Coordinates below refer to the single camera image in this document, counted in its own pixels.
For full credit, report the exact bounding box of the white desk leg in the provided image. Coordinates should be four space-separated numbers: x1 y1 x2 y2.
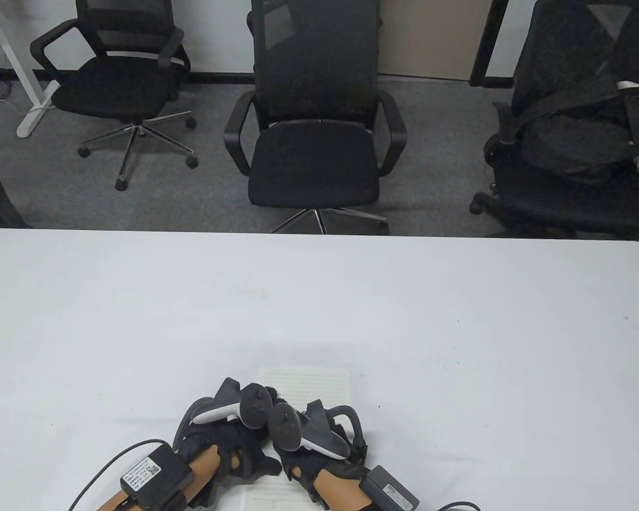
0 11 62 139

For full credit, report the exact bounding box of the black wrist strap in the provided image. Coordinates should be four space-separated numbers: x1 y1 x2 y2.
160 482 193 511

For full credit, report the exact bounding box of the black bag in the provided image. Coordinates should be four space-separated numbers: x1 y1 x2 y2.
498 72 639 187

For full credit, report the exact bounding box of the black high-back mesh chair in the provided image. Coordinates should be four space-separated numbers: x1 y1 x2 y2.
224 0 408 236

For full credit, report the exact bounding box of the beige door panel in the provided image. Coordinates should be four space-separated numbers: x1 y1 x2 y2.
378 0 495 82

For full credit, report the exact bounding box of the person's right forearm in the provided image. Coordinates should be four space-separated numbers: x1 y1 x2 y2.
314 467 385 511

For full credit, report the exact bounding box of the white lined paper sheet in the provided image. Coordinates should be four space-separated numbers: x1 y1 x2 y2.
243 366 353 511

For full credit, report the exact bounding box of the person's right hand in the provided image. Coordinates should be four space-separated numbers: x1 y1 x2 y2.
271 421 372 498

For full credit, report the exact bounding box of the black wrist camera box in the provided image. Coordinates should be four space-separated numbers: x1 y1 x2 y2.
119 446 193 508
363 465 421 511

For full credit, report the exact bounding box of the black chair with chrome base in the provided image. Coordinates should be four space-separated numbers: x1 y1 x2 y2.
30 0 199 192

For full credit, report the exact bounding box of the black chair holding bag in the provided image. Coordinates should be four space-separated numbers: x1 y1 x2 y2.
470 0 639 238

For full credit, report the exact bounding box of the person's left hand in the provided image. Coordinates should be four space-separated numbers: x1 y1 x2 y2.
178 381 284 482

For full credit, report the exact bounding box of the grey white handheld controller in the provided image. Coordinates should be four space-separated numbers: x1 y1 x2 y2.
171 377 274 445
269 400 364 461

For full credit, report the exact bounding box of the black door frame post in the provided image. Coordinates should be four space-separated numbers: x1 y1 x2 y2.
469 0 515 89

